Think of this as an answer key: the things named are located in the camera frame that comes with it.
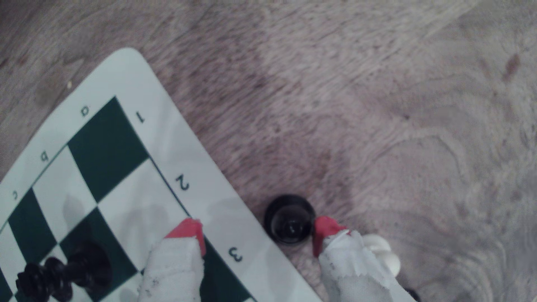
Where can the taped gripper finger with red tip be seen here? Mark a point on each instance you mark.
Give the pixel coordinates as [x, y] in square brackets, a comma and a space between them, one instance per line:
[176, 268]
[348, 268]

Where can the black bishop chess piece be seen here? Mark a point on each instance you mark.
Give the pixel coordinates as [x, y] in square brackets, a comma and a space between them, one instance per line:
[289, 222]

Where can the white pawn chess piece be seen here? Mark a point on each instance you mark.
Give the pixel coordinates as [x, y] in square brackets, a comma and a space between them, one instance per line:
[388, 260]

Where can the black pawn chess piece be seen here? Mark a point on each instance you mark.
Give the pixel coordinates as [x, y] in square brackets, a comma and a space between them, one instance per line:
[413, 296]

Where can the tall black king piece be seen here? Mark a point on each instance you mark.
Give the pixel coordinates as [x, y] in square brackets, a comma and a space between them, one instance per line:
[84, 265]

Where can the green and white chess mat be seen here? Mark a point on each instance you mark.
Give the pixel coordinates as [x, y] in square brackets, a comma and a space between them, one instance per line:
[105, 147]

